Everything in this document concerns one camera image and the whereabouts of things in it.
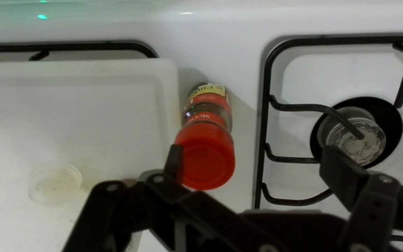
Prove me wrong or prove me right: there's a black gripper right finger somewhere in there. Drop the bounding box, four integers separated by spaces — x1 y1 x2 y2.
319 146 403 252

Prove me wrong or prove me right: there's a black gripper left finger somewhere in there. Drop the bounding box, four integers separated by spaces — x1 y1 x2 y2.
60 143 269 252

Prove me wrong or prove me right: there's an orange capped spice bottle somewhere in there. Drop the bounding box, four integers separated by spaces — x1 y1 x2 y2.
175 83 235 191

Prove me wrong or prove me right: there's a small clear plastic lid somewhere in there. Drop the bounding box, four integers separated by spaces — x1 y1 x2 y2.
28 163 82 206

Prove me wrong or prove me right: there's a stove burner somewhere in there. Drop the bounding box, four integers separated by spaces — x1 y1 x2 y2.
309 97 403 168

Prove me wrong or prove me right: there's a white cutting board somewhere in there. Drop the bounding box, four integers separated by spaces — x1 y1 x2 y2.
0 59 179 252

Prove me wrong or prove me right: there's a white gas stove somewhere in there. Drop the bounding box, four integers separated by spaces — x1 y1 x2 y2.
0 0 403 213

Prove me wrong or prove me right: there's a black stove grate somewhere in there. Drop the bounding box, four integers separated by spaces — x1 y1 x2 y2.
252 34 403 209

